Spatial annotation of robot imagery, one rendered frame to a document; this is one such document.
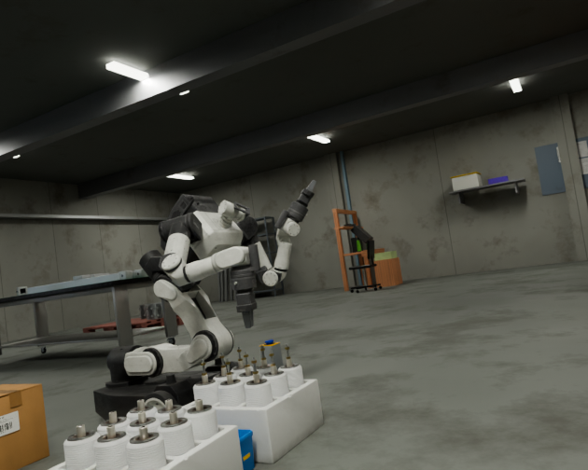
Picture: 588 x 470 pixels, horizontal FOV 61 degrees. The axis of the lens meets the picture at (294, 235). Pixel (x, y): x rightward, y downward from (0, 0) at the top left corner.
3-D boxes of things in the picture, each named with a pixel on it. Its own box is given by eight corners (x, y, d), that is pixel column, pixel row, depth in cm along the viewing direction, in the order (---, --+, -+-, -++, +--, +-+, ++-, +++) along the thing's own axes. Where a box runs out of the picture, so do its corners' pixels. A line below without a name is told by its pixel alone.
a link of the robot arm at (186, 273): (208, 262, 178) (161, 280, 182) (221, 281, 184) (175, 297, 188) (209, 242, 186) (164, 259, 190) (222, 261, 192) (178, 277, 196)
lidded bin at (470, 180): (483, 187, 1012) (481, 173, 1013) (480, 186, 973) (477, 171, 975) (456, 192, 1037) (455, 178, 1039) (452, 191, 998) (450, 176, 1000)
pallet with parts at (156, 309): (188, 323, 777) (184, 298, 780) (145, 334, 696) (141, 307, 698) (126, 328, 838) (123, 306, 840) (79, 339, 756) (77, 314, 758)
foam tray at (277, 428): (184, 457, 185) (178, 407, 187) (245, 421, 220) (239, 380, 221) (273, 463, 167) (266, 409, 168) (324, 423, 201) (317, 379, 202)
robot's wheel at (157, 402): (141, 440, 214) (135, 393, 215) (149, 435, 218) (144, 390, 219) (176, 442, 204) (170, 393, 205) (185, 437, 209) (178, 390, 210)
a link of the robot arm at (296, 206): (315, 197, 251) (303, 218, 251) (299, 187, 250) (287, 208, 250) (319, 196, 239) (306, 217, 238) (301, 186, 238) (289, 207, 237)
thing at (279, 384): (262, 424, 188) (256, 376, 189) (281, 417, 195) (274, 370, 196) (280, 428, 181) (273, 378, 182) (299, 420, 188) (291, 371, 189)
